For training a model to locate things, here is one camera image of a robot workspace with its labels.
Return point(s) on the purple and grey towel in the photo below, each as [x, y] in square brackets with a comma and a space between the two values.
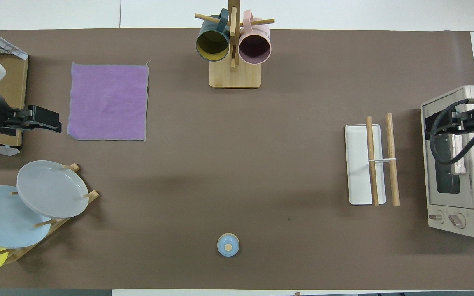
[109, 102]

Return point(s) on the white towel rack wooden bars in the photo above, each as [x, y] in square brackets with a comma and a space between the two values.
[360, 172]

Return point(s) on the wooden dish rack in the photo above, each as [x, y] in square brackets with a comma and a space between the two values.
[56, 225]

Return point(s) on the wooden shelf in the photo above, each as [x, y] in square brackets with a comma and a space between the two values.
[15, 82]

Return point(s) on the grey plate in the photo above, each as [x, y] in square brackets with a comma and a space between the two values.
[52, 189]

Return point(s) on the light blue plate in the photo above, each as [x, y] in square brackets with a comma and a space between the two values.
[2, 218]

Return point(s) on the dark teal mug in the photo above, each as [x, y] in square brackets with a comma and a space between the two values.
[212, 45]

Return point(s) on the wooden mug tree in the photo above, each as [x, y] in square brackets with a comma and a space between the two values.
[235, 76]

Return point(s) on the brown table mat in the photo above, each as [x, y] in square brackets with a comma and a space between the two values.
[237, 164]

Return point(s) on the pink mug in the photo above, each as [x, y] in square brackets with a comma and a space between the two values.
[255, 48]

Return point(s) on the blue bell wooden knob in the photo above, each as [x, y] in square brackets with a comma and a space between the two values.
[228, 245]

